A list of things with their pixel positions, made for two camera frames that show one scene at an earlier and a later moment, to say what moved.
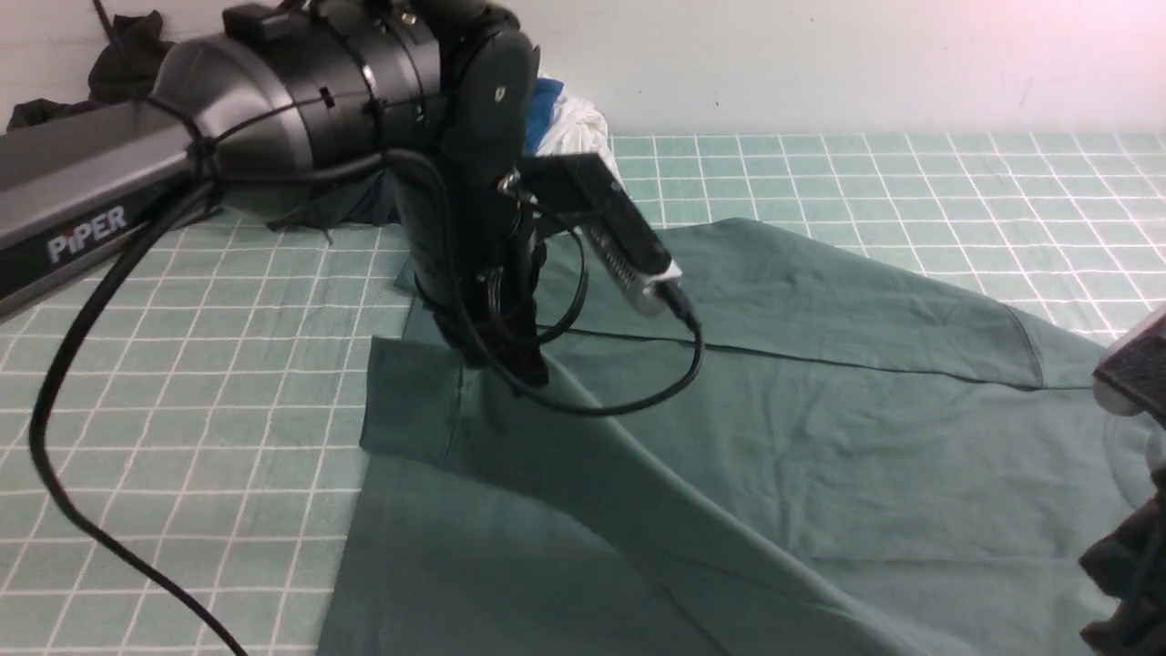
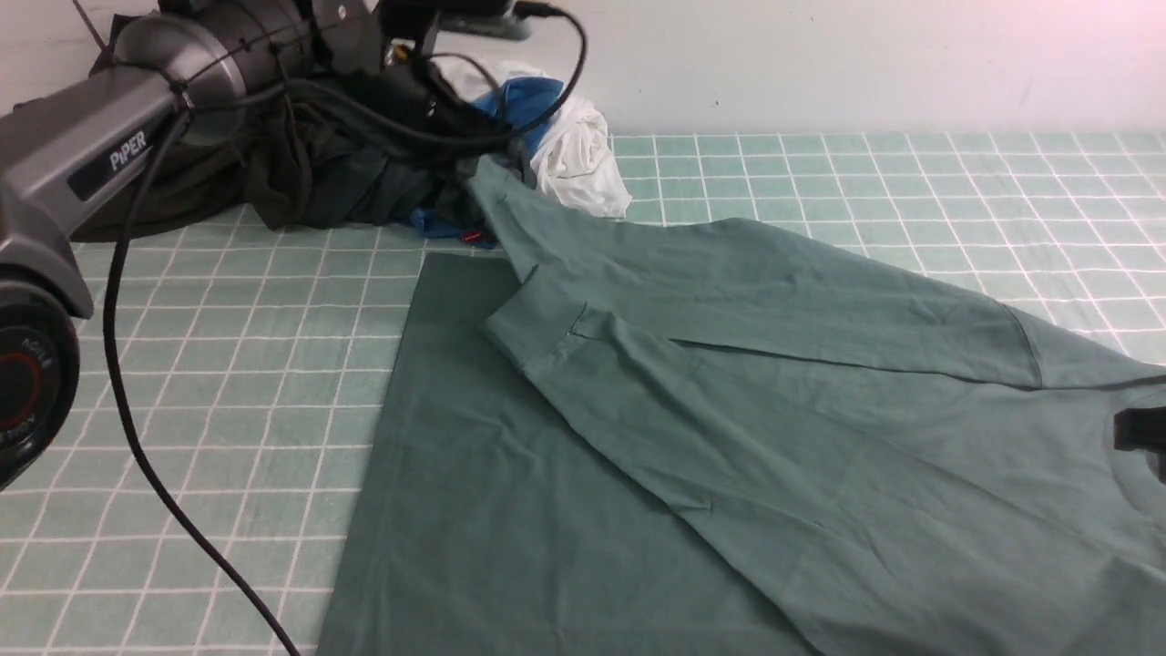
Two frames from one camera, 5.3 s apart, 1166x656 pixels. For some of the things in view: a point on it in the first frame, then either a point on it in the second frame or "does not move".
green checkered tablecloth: [209, 456] does not move
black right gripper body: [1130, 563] -> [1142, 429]
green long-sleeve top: [827, 456] does not move
